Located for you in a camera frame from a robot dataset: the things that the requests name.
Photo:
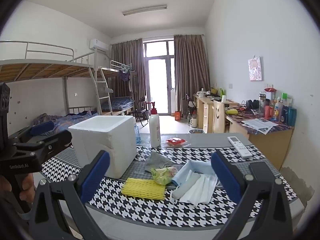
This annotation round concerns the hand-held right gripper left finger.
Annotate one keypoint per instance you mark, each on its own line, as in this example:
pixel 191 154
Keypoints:
pixel 96 177

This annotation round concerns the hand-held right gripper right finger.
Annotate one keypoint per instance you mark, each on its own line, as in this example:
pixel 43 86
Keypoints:
pixel 225 177

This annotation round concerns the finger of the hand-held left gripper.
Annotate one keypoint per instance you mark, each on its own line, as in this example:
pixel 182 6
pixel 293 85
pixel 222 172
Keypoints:
pixel 57 140
pixel 42 127

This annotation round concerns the white face masks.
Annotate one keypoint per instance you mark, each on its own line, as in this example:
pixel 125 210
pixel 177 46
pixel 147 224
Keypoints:
pixel 200 193

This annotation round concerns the blue face mask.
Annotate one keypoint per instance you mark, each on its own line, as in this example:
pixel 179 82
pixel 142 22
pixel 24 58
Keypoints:
pixel 192 166

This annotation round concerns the white foam box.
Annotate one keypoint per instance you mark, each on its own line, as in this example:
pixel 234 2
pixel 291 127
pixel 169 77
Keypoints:
pixel 100 142

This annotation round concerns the yellow foam net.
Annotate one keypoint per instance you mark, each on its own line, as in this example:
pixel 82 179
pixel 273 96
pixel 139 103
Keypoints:
pixel 142 188

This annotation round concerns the green plastic packet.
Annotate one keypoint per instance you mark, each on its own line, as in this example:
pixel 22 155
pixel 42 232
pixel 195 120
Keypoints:
pixel 162 175

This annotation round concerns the grey knitted cloth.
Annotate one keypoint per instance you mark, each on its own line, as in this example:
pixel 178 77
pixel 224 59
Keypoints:
pixel 157 161

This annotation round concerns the person's left hand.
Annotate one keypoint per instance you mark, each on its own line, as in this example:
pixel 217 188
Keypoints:
pixel 28 187

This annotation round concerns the blue orange quilt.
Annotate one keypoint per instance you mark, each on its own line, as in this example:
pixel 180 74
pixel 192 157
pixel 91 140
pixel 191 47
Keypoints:
pixel 65 123

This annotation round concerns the white remote control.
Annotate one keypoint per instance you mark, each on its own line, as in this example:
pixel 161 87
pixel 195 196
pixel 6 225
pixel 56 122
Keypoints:
pixel 240 147

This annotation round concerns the black smartphone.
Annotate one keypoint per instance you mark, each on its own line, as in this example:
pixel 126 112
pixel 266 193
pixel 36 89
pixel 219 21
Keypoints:
pixel 260 168

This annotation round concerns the metal bowl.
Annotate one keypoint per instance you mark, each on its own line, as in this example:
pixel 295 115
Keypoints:
pixel 196 131

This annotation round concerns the wooden desk with patterned cover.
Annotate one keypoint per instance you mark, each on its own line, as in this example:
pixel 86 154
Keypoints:
pixel 270 145

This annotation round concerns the blue water bottle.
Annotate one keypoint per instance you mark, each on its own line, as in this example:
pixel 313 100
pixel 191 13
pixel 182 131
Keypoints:
pixel 137 135

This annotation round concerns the grey metal bunk bed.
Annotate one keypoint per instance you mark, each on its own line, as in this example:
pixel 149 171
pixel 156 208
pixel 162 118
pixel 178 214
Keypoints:
pixel 37 67
pixel 117 66

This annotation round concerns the red snack packet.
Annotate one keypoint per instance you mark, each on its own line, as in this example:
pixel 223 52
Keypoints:
pixel 175 142

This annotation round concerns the wooden smiley chair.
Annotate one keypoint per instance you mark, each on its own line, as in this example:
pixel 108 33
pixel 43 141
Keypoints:
pixel 218 116

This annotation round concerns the houndstooth table mat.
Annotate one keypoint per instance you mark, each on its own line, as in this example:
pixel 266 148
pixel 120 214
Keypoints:
pixel 175 215

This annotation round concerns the printed paper sheets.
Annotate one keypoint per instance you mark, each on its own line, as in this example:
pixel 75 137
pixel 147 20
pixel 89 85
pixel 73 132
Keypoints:
pixel 260 125

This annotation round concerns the grey metal bed ladder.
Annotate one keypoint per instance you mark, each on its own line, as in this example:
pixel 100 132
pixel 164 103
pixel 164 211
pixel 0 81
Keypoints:
pixel 105 97

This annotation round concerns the clear plastic bottles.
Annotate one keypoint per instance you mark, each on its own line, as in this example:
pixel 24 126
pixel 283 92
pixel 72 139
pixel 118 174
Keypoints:
pixel 192 121

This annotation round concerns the yellow pouch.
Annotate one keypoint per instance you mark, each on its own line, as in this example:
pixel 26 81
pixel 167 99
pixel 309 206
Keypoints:
pixel 231 111

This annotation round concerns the grey clothes hanger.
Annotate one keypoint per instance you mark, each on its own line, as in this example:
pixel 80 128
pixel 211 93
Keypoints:
pixel 106 88

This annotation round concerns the wooden desk with drawers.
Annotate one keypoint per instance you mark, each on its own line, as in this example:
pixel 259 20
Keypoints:
pixel 203 110

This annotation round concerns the blue plaid mattress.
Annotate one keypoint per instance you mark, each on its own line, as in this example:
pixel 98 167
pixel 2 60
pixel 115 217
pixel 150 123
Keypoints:
pixel 121 103

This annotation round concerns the white pump lotion bottle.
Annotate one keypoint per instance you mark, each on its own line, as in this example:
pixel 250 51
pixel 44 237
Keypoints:
pixel 155 130

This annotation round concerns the orange bag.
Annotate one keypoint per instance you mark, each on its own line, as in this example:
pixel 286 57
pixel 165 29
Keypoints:
pixel 177 115

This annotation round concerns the black headphones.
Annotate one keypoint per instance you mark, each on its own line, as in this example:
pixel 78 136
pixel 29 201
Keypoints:
pixel 252 104

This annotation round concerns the red bottle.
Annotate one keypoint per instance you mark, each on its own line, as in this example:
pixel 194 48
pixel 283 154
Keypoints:
pixel 267 111

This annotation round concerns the black folded trolley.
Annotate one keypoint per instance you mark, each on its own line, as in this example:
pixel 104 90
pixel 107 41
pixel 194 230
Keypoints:
pixel 188 105

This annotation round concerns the black folding chair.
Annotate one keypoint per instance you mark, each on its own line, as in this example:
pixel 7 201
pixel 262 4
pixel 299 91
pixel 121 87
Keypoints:
pixel 141 107

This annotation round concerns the steel thermos flask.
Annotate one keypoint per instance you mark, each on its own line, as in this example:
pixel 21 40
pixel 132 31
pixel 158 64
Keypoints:
pixel 262 102

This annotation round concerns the white spray bottle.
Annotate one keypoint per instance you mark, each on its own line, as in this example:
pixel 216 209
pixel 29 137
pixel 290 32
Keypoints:
pixel 277 110

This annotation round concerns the green paper bag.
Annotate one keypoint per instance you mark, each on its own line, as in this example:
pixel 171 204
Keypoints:
pixel 221 92

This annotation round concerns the dark blue bottle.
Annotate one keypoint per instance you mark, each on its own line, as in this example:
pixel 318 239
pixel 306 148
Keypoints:
pixel 283 115

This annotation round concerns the white rice cooker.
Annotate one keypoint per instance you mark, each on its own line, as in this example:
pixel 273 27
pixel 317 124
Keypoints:
pixel 201 93

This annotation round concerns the teal bottle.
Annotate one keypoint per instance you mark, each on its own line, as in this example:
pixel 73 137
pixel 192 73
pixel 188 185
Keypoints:
pixel 292 116

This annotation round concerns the purple hanging clothes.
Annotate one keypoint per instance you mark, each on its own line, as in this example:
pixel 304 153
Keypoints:
pixel 124 76

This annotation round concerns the red snack bag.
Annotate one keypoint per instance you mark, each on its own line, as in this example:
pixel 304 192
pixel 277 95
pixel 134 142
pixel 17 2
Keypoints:
pixel 270 89

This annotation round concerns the white air conditioner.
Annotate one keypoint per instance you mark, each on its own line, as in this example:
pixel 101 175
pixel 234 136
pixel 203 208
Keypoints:
pixel 99 44

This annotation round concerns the green box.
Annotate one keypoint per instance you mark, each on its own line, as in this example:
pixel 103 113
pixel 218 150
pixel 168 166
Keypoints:
pixel 284 96

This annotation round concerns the brown curtain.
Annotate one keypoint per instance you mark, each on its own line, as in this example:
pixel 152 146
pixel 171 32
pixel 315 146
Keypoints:
pixel 127 57
pixel 191 75

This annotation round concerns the glass balcony door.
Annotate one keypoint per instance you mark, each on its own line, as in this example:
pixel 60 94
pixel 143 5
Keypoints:
pixel 160 80

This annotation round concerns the ceiling tube light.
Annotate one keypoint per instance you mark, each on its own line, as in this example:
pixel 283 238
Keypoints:
pixel 144 10

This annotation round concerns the pink cartoon wall picture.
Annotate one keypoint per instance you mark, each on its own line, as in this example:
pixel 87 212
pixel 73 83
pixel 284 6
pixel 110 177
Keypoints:
pixel 255 68

